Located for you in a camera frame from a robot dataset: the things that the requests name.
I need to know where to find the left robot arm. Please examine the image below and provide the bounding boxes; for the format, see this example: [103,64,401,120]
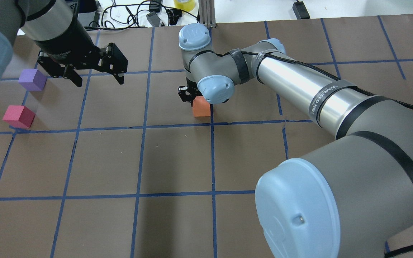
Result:
[0,0,128,87]

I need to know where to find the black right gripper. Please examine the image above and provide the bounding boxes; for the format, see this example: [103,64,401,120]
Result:
[177,80,201,103]

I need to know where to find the purple foam cube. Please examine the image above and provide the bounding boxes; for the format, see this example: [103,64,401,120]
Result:
[18,69,47,91]

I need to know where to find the large black power brick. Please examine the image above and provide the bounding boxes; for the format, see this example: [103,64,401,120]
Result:
[77,0,101,27]

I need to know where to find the orange foam cube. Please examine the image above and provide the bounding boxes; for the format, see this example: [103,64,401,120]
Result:
[192,96,211,118]

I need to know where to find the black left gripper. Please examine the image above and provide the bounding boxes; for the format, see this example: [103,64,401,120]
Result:
[34,18,128,87]

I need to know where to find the red foam cube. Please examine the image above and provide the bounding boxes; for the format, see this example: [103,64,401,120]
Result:
[2,105,35,129]

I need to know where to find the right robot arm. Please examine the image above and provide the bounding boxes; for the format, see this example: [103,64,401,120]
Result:
[178,23,413,258]

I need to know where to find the aluminium frame post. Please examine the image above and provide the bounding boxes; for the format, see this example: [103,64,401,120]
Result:
[198,0,217,28]

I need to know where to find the black power adapter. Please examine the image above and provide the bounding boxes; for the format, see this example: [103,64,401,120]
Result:
[292,0,311,20]

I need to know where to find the yellow tape roll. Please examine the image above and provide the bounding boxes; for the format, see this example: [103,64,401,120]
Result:
[174,0,195,12]

